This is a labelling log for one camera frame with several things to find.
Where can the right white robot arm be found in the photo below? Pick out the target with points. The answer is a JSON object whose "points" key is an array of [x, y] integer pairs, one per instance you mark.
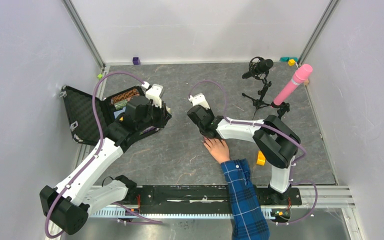
{"points": [[277, 142]]}

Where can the small yellow cube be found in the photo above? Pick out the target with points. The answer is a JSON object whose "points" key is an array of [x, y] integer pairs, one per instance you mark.
{"points": [[291, 62]]}

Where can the pink foam cylinder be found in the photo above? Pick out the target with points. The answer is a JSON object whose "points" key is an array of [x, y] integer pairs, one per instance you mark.
{"points": [[300, 76]]}

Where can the purple cube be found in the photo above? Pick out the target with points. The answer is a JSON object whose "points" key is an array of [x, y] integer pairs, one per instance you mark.
{"points": [[136, 61]]}

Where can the person hand with painted nails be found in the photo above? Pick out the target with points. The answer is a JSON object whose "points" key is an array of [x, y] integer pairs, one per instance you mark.
{"points": [[218, 149]]}

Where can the black poker chip case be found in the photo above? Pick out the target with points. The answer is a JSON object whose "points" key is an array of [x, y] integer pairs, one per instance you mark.
{"points": [[80, 114]]}

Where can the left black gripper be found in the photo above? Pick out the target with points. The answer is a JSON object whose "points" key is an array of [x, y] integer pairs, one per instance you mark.
{"points": [[164, 116]]}

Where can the blue plaid sleeve forearm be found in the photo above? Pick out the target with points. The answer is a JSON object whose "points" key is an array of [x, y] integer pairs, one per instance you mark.
{"points": [[249, 222]]}

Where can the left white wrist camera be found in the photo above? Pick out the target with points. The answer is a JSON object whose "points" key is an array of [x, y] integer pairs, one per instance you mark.
{"points": [[154, 93]]}

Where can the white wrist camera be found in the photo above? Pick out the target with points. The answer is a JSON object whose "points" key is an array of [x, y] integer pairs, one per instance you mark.
{"points": [[199, 100], [154, 93]]}

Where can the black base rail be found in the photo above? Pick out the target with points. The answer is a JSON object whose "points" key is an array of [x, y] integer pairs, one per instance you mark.
{"points": [[200, 199]]}

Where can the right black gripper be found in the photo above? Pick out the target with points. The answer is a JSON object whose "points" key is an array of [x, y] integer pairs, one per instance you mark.
{"points": [[208, 111]]}

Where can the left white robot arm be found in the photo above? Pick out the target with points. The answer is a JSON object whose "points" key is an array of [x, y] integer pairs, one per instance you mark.
{"points": [[71, 202]]}

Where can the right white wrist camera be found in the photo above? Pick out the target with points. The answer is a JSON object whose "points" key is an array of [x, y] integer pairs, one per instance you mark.
{"points": [[199, 100]]}

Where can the yellow block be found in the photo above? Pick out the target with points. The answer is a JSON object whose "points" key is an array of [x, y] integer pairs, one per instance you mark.
{"points": [[261, 159]]}

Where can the teal block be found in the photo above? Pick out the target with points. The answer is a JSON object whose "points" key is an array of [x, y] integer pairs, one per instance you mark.
{"points": [[286, 59]]}

